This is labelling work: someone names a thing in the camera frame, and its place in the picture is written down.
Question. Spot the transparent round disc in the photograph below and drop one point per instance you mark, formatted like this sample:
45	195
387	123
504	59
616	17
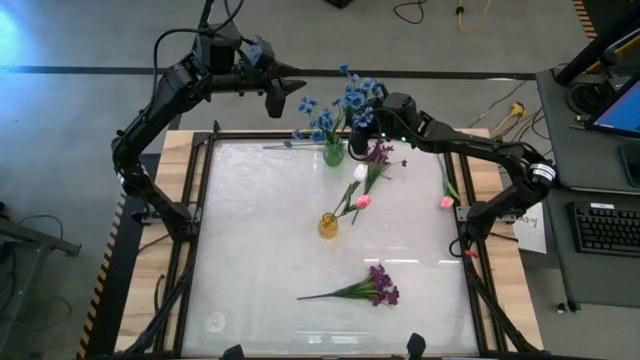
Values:
216	322

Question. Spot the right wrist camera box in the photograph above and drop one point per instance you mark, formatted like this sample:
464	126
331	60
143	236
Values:
406	107

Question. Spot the black hazard-striped floor mat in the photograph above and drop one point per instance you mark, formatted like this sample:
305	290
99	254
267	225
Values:
107	280

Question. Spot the blue artificial flower bunch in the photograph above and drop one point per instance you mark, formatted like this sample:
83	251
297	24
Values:
355	97

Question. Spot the grey side desk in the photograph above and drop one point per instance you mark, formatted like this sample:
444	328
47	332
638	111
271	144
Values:
600	280

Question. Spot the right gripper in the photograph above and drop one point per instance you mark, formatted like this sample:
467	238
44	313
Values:
382	115

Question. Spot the black keyboard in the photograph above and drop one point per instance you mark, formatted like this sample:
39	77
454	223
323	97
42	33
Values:
605	230

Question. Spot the purple artificial flower bunch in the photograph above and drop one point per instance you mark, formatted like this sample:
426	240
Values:
375	290
378	152

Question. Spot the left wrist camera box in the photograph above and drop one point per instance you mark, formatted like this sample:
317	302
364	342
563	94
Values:
257	52

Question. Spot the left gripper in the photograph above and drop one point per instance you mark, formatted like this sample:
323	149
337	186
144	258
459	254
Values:
275	102

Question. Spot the black aluminium table frame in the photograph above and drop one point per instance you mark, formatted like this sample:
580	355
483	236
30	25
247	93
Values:
473	300

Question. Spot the pink artificial tulip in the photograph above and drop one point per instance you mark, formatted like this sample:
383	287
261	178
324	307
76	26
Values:
363	201
446	202

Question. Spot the yellow power plug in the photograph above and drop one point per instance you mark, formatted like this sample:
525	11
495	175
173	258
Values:
516	108

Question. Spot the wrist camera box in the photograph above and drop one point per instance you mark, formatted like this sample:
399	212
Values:
406	107
257	52

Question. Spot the laptop with blue screen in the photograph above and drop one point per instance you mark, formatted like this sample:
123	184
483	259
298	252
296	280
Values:
620	112

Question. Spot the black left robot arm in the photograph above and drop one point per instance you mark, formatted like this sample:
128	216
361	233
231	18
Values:
150	115

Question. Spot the grey metal stand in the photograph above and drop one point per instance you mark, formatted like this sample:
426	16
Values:
40	240

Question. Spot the white paper sheet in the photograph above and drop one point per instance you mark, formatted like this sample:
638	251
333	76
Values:
532	235

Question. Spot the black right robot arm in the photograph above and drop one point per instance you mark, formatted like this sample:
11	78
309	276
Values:
480	147

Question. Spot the green glass vase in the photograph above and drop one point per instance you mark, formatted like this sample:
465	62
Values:
333	155

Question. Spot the yellow ribbed glass vase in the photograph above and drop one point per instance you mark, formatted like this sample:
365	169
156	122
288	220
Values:
328	227

